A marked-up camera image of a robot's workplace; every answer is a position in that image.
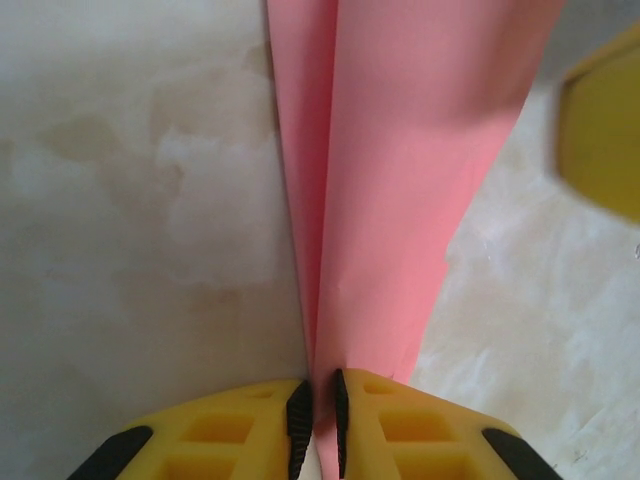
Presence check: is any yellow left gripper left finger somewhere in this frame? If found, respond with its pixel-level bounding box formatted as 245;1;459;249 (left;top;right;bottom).
69;378;315;480

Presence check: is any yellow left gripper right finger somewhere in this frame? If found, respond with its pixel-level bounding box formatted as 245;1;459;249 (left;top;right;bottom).
332;368;559;480

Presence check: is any pink red cloth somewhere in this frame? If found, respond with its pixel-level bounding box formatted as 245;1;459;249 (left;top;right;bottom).
264;0;556;480

